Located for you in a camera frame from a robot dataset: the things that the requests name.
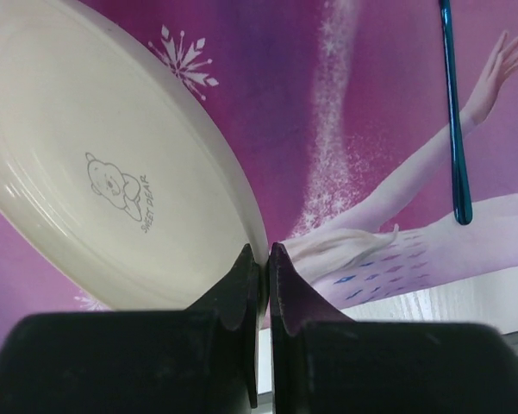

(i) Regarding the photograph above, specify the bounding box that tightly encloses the purple princess placemat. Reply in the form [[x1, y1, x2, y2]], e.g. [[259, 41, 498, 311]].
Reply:
[[0, 1, 518, 332]]

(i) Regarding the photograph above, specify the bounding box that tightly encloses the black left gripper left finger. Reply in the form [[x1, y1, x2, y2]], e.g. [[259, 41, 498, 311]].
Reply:
[[0, 247, 261, 413]]

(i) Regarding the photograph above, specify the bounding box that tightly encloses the cream plate with bear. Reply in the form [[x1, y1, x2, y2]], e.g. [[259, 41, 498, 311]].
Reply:
[[0, 1, 269, 310]]

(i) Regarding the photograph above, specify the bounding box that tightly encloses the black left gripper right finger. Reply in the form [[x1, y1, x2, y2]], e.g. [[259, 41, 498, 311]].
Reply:
[[268, 243, 518, 413]]

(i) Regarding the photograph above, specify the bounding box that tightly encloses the blue metallic spoon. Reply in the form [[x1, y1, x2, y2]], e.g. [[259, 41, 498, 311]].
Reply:
[[439, 0, 473, 226]]

